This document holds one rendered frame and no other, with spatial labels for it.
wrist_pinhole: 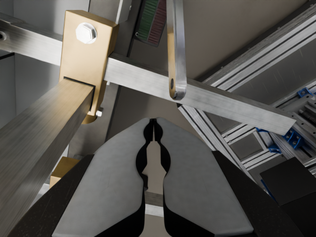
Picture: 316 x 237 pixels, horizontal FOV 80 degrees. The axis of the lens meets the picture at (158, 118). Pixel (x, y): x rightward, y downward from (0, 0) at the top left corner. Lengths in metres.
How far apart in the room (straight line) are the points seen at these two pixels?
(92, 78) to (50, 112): 0.08
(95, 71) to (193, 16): 0.87
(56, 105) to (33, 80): 0.34
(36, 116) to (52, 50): 0.11
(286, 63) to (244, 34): 0.26
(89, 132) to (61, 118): 0.28
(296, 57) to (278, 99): 0.20
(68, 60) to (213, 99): 0.19
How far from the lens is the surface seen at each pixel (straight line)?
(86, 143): 0.47
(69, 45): 0.24
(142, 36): 0.36
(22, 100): 0.58
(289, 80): 1.10
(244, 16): 1.15
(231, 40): 1.14
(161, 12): 0.35
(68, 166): 0.38
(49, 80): 0.52
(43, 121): 0.18
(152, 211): 0.42
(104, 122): 0.43
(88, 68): 0.24
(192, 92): 0.26
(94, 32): 0.23
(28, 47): 0.28
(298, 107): 0.99
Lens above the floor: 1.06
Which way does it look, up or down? 60 degrees down
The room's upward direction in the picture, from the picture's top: 177 degrees clockwise
